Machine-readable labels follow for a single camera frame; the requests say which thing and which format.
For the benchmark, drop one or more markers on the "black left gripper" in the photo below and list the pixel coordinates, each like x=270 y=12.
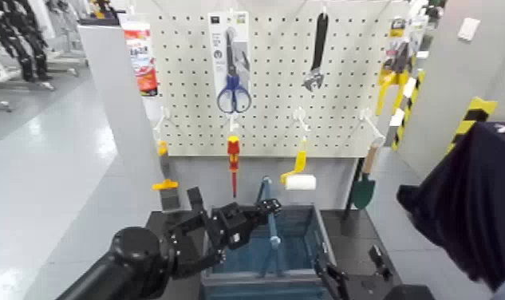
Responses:
x=233 y=224

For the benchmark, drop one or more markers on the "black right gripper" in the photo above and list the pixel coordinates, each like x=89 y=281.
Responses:
x=394 y=292

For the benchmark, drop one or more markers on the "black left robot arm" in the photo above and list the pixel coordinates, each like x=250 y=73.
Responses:
x=135 y=255

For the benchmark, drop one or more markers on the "red yellow screwdriver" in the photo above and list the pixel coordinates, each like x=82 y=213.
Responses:
x=233 y=155

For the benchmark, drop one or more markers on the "grey board under pegboard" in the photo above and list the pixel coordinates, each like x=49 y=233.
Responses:
x=206 y=176

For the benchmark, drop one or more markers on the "white pegboard hook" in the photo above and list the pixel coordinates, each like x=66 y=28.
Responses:
x=233 y=124
x=300 y=117
x=161 y=119
x=371 y=127

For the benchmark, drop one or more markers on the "grey scraper yellow guard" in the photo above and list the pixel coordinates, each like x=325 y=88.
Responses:
x=170 y=197

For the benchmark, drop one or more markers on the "dark navy garment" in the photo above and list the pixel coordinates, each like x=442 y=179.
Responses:
x=465 y=201

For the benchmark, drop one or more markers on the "white pegboard panel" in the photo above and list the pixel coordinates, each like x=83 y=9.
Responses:
x=277 y=63

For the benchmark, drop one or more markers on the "blue scissors in package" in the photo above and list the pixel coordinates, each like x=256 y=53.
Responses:
x=218 y=46

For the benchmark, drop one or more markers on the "red white tube package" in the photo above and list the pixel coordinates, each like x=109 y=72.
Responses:
x=145 y=71

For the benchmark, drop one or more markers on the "grey partition panel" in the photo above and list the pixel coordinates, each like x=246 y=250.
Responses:
x=114 y=104

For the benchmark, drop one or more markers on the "yellow black striped corner guard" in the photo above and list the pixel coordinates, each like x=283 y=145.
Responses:
x=472 y=119

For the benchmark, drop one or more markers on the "white metal stand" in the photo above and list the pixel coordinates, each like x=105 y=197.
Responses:
x=70 y=46

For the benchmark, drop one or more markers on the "black humanoid robot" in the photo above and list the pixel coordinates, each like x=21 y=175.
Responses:
x=26 y=42

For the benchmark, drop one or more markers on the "yellow black striped post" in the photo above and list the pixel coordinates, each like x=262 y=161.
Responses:
x=408 y=104

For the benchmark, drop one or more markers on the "white wall switch plate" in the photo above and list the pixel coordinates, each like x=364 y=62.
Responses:
x=468 y=29

